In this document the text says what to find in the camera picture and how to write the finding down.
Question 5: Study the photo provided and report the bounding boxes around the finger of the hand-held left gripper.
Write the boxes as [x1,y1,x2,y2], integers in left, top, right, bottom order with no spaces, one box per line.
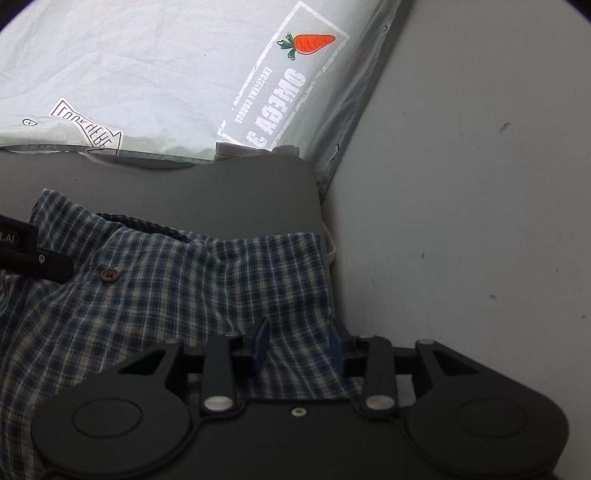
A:
[0,251,75,285]

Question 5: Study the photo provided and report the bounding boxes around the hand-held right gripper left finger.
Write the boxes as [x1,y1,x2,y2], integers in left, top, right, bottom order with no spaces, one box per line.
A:
[117,316,272,413]

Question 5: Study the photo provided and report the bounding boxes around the printed white sheet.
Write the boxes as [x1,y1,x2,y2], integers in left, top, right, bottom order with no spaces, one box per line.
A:
[0,0,416,195]

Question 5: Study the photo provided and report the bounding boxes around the blue plaid shirt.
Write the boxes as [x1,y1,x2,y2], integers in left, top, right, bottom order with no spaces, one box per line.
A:
[0,188,335,462]

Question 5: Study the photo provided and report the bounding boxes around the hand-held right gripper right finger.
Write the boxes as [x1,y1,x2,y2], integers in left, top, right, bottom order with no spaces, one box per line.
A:
[328,320,484,413]

